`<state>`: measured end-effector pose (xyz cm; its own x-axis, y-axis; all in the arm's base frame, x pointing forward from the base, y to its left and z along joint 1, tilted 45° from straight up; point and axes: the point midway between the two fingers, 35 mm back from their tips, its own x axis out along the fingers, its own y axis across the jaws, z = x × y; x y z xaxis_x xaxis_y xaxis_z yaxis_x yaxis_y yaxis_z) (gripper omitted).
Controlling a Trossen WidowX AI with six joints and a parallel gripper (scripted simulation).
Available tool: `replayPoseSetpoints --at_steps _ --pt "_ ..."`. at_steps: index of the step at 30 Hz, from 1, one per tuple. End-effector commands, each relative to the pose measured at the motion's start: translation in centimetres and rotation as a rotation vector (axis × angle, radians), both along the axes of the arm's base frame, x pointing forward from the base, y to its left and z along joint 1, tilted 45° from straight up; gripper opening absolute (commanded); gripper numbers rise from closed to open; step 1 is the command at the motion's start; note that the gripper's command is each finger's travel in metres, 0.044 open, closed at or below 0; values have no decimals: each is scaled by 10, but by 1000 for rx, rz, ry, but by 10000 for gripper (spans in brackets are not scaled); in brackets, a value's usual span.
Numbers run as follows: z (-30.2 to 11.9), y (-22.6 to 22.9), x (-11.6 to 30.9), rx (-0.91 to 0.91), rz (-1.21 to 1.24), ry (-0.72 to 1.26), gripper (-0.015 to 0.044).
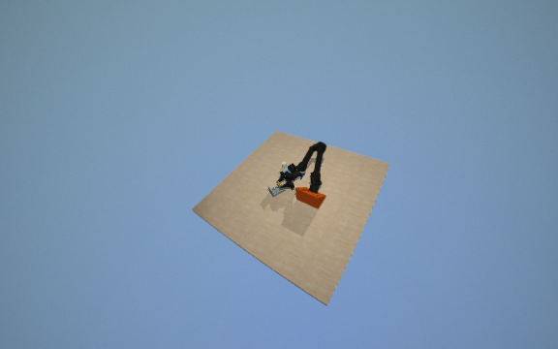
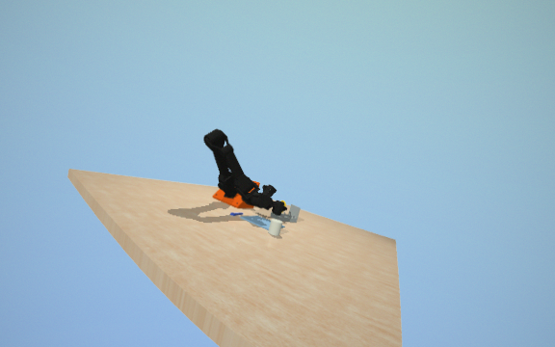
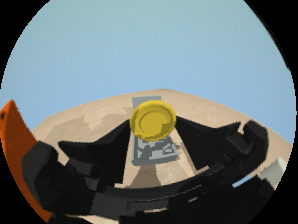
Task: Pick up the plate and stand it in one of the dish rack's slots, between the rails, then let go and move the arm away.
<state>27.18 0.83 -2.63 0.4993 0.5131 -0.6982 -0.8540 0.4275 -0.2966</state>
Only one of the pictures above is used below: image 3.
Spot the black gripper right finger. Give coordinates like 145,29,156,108
174,116,241,171

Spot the yellow round plate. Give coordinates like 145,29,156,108
129,100,177,141

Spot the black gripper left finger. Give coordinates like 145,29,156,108
57,120,132,184

